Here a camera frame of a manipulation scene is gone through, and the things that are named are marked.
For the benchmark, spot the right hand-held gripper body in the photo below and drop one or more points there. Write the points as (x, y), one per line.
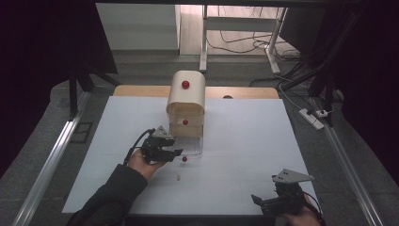
(290, 194)

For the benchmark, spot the white power strip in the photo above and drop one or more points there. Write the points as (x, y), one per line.
(311, 119)

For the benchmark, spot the aluminium floor rail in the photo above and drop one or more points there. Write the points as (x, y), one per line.
(348, 166)
(50, 166)

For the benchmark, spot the person's right hand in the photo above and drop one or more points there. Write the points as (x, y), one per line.
(301, 219)

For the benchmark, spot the person's left hand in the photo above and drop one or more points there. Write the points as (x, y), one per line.
(141, 166)

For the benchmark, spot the white paper sheet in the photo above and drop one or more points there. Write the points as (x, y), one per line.
(244, 141)

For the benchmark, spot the white plug adapter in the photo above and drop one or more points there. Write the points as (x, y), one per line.
(321, 113)

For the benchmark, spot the white desk frame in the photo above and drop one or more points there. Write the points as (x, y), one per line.
(204, 47)

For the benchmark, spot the black metal stand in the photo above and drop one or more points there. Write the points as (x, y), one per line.
(329, 84)
(73, 91)

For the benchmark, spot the wooden table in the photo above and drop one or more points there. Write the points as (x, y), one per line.
(141, 91)

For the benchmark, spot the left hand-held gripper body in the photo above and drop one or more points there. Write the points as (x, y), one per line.
(152, 149)

